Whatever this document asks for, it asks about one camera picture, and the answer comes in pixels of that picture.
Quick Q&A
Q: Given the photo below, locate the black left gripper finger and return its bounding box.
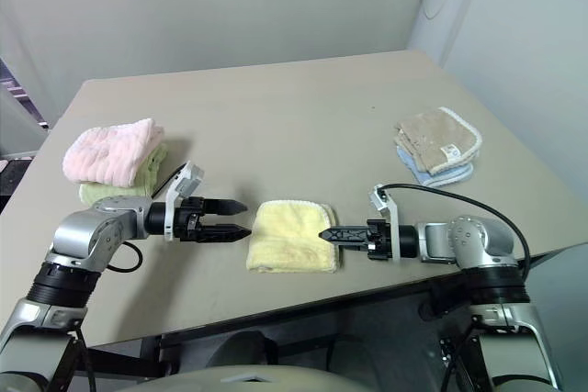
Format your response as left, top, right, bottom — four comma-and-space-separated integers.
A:
202, 198, 250, 218
199, 222, 254, 244

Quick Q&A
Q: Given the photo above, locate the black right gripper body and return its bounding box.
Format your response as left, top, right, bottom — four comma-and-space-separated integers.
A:
365, 219, 393, 262

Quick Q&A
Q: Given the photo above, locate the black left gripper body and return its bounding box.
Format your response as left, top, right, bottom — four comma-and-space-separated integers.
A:
173, 196, 206, 243

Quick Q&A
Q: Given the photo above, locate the yellow towel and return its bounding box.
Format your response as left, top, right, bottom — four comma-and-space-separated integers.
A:
245, 198, 345, 274

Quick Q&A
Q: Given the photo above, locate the green folded towel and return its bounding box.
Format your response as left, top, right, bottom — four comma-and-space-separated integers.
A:
78, 142, 169, 206

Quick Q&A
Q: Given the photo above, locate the light blue towel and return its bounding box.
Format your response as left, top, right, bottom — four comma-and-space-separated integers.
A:
395, 146, 474, 188

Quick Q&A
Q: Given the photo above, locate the pink folded towel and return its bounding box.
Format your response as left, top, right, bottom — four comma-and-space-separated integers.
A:
62, 118, 165, 187

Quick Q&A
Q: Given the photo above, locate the beige towel with white trim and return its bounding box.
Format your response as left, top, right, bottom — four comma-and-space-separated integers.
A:
393, 106, 483, 176

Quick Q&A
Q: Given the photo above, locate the beige robot torso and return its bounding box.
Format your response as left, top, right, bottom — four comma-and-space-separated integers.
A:
107, 363, 368, 392

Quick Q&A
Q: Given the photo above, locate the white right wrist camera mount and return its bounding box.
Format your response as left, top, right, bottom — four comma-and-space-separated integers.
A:
367, 184, 401, 261

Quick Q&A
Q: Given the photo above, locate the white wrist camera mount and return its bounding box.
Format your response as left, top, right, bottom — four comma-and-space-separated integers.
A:
367, 184, 401, 261
164, 161, 206, 242

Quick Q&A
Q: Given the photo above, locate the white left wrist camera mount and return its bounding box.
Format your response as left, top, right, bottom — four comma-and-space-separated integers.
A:
164, 161, 206, 242

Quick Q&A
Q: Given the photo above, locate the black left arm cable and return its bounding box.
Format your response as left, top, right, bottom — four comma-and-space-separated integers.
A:
107, 161, 190, 274

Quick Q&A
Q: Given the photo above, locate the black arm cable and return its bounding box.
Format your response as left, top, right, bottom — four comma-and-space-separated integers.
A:
377, 183, 533, 283
107, 161, 190, 274

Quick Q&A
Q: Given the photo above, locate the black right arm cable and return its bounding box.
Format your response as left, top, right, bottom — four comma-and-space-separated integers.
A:
377, 183, 533, 283

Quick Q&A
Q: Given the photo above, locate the black table frame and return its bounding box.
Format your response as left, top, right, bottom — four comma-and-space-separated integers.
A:
85, 244, 588, 382

